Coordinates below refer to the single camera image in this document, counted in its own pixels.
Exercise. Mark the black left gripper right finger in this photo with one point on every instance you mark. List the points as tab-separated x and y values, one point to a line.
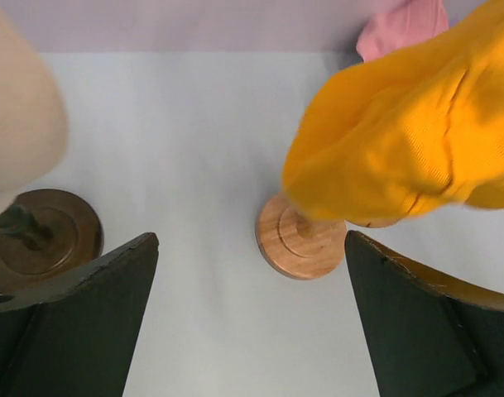
428	333

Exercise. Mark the light wooden hat stand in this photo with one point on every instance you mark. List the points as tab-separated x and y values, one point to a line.
300	248

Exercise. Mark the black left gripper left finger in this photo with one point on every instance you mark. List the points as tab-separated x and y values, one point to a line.
75	334

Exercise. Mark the cream mannequin head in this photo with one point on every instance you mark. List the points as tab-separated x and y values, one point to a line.
33	121

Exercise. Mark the yellow bucket hat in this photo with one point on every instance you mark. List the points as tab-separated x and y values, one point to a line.
418	129

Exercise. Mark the pink bucket hat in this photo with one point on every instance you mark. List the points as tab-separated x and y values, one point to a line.
411	23

